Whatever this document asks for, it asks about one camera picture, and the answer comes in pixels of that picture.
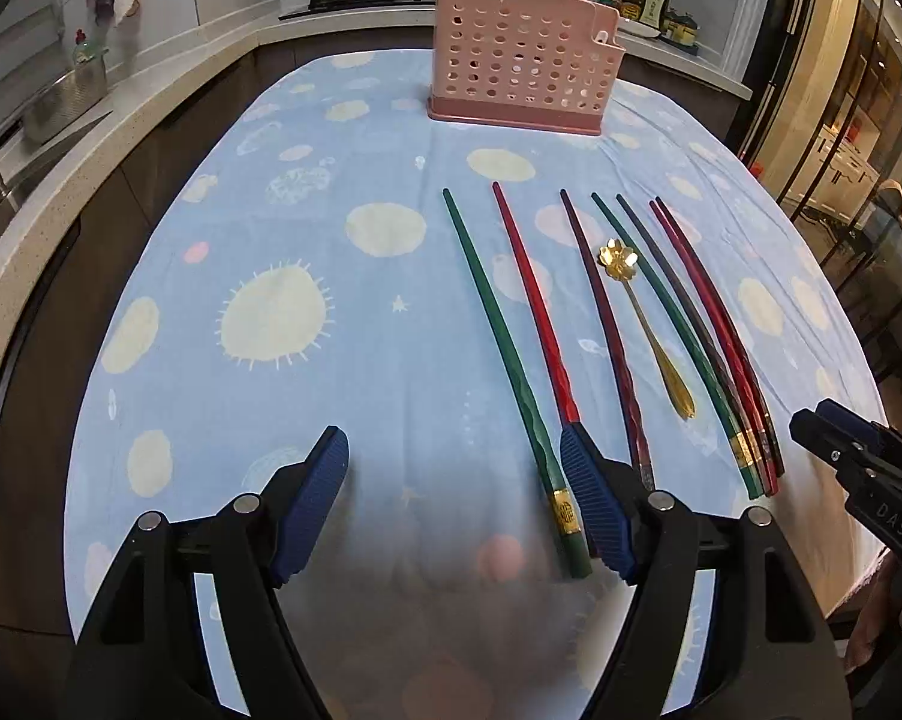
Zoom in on glass sliding door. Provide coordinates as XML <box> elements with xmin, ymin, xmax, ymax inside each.
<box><xmin>739</xmin><ymin>0</ymin><xmax>902</xmax><ymax>421</ymax></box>

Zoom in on green dish soap bottle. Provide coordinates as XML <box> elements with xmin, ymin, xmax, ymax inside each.
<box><xmin>72</xmin><ymin>28</ymin><xmax>111</xmax><ymax>67</ymax></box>

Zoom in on dark red chopstick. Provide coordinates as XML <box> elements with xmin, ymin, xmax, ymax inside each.
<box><xmin>655</xmin><ymin>196</ymin><xmax>774</xmax><ymax>440</ymax></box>
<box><xmin>648</xmin><ymin>199</ymin><xmax>780</xmax><ymax>496</ymax></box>

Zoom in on steel pot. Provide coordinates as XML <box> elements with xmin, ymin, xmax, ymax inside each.
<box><xmin>22</xmin><ymin>52</ymin><xmax>113</xmax><ymax>145</ymax></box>

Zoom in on pink perforated utensil holder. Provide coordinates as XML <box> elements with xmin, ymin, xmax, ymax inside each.
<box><xmin>426</xmin><ymin>0</ymin><xmax>626</xmax><ymax>137</ymax></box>

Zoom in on small seasoning jars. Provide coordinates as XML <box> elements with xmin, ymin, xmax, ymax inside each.
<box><xmin>662</xmin><ymin>10</ymin><xmax>701</xmax><ymax>47</ymax></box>

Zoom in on gold flower-shaped spoon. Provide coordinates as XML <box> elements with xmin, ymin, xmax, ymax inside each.
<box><xmin>598</xmin><ymin>237</ymin><xmax>697</xmax><ymax>421</ymax></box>

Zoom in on maroon chopstick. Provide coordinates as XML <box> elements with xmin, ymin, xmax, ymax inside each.
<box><xmin>560</xmin><ymin>189</ymin><xmax>656</xmax><ymax>490</ymax></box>

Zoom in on person's right hand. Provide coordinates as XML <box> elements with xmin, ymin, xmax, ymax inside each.
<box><xmin>844</xmin><ymin>549</ymin><xmax>902</xmax><ymax>691</ymax></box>

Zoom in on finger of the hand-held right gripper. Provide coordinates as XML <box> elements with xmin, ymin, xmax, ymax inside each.
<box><xmin>788</xmin><ymin>409</ymin><xmax>902</xmax><ymax>580</ymax></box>
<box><xmin>814</xmin><ymin>400</ymin><xmax>902</xmax><ymax>466</ymax></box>

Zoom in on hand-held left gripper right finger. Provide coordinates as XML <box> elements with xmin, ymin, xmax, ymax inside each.
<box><xmin>560</xmin><ymin>424</ymin><xmax>849</xmax><ymax>720</ymax></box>

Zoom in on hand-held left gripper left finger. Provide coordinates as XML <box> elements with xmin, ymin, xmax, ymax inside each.
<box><xmin>65</xmin><ymin>426</ymin><xmax>351</xmax><ymax>720</ymax></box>

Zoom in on blue planet-print tablecloth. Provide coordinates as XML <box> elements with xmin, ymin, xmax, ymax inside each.
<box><xmin>61</xmin><ymin>49</ymin><xmax>894</xmax><ymax>720</ymax></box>

